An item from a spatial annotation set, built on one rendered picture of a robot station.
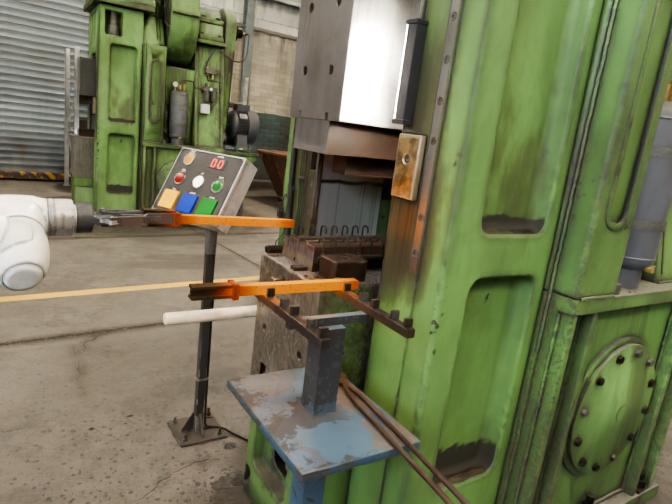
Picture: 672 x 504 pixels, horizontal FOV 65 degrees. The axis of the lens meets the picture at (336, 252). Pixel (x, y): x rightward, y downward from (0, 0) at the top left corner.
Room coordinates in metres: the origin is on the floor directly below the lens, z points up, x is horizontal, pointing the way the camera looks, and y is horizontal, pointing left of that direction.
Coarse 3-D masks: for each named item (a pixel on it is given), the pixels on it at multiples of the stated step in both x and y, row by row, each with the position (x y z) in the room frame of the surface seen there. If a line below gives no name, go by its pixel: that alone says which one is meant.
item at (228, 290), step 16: (192, 288) 1.05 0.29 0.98; (208, 288) 1.07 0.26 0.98; (224, 288) 1.09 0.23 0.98; (240, 288) 1.11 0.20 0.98; (256, 288) 1.13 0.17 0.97; (288, 288) 1.17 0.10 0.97; (304, 288) 1.20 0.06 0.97; (320, 288) 1.22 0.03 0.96; (336, 288) 1.25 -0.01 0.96; (352, 288) 1.27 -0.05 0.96
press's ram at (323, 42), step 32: (320, 0) 1.64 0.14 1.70; (352, 0) 1.50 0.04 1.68; (384, 0) 1.55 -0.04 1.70; (416, 0) 1.62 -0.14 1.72; (320, 32) 1.63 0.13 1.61; (352, 32) 1.50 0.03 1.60; (384, 32) 1.56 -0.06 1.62; (320, 64) 1.61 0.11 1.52; (352, 64) 1.51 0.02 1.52; (384, 64) 1.57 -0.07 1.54; (320, 96) 1.59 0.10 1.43; (352, 96) 1.52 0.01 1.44; (384, 96) 1.58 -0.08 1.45
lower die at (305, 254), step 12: (288, 240) 1.67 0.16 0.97; (312, 240) 1.60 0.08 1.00; (324, 240) 1.62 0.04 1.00; (372, 240) 1.72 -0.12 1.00; (384, 240) 1.75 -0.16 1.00; (288, 252) 1.67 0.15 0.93; (300, 252) 1.60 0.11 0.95; (312, 252) 1.55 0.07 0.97; (324, 252) 1.56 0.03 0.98; (372, 252) 1.66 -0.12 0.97; (300, 264) 1.60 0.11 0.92; (312, 264) 1.54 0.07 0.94; (372, 264) 1.67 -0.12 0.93
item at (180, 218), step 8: (144, 208) 1.34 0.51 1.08; (152, 208) 1.35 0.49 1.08; (176, 216) 1.35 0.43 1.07; (184, 216) 1.38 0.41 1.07; (192, 216) 1.39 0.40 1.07; (200, 216) 1.40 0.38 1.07; (208, 216) 1.42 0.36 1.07; (216, 216) 1.44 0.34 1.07; (224, 216) 1.46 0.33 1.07; (232, 216) 1.48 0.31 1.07; (152, 224) 1.33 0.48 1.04; (160, 224) 1.35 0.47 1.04; (168, 224) 1.36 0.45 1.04; (176, 224) 1.35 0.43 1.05; (200, 224) 1.40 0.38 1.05; (208, 224) 1.41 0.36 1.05; (216, 224) 1.43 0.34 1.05; (224, 224) 1.44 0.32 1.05; (232, 224) 1.45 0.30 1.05; (240, 224) 1.47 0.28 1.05; (248, 224) 1.48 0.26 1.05; (256, 224) 1.49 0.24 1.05; (264, 224) 1.51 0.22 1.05; (272, 224) 1.52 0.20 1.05; (280, 224) 1.54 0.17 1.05; (288, 224) 1.55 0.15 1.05
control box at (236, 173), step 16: (176, 160) 2.08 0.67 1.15; (192, 160) 2.04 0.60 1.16; (208, 160) 2.01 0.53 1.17; (224, 160) 1.97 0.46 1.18; (240, 160) 1.94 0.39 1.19; (192, 176) 2.00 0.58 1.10; (208, 176) 1.96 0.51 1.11; (224, 176) 1.93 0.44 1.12; (240, 176) 1.92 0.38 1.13; (160, 192) 2.02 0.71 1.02; (192, 192) 1.95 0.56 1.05; (208, 192) 1.92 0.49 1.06; (224, 192) 1.89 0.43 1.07; (240, 192) 1.92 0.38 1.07; (160, 208) 1.97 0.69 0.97; (224, 208) 1.86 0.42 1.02; (192, 224) 1.95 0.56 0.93
